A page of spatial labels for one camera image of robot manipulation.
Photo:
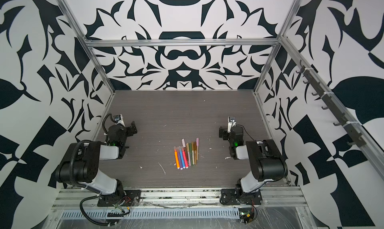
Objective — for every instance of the green marker pen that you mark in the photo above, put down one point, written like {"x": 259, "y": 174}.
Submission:
{"x": 192, "y": 154}

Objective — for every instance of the light pink marker pen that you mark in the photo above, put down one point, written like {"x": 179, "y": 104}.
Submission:
{"x": 184, "y": 143}

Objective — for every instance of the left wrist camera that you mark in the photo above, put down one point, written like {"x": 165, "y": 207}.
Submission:
{"x": 118, "y": 119}

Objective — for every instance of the purple marker pen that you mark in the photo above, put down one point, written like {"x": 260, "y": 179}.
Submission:
{"x": 180, "y": 161}

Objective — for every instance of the gold ochre marker pen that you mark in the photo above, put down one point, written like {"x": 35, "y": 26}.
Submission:
{"x": 195, "y": 152}

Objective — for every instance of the lilac pink marker pen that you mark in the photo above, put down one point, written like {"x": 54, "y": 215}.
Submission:
{"x": 197, "y": 149}

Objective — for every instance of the orange marker pen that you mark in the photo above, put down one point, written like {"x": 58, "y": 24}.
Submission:
{"x": 176, "y": 158}

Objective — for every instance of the dark red marker pen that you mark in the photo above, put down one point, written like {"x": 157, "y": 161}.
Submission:
{"x": 186, "y": 157}

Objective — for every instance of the aluminium frame crossbar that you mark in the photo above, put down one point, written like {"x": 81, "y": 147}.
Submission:
{"x": 180, "y": 42}

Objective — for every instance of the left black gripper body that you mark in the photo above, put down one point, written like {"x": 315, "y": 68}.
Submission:
{"x": 130, "y": 129}

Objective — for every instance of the grey hook rack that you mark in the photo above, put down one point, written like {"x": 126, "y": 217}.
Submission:
{"x": 333, "y": 104}

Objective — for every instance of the circuit board with green light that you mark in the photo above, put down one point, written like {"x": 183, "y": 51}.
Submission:
{"x": 248, "y": 217}

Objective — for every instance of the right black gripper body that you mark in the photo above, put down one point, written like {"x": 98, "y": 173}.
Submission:
{"x": 224, "y": 134}

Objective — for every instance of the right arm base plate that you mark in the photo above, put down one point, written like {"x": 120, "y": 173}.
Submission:
{"x": 240, "y": 196}

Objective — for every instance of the blue marker pen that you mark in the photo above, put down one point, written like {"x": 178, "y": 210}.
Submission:
{"x": 182, "y": 158}

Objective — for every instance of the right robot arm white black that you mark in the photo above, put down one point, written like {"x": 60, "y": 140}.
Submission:
{"x": 266, "y": 161}

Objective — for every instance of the pink red marker pen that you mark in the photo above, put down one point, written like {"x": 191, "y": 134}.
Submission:
{"x": 183, "y": 155}

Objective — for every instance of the aluminium front rail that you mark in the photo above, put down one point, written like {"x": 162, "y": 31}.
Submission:
{"x": 170, "y": 198}

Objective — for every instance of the white slotted cable duct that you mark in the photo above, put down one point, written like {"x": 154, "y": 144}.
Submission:
{"x": 187, "y": 213}

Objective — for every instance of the olive tan marker pen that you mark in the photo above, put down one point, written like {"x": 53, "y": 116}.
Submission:
{"x": 189, "y": 155}

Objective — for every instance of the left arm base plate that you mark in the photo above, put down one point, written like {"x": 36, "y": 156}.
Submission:
{"x": 120, "y": 198}

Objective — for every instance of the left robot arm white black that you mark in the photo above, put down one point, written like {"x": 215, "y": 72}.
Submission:
{"x": 80, "y": 165}

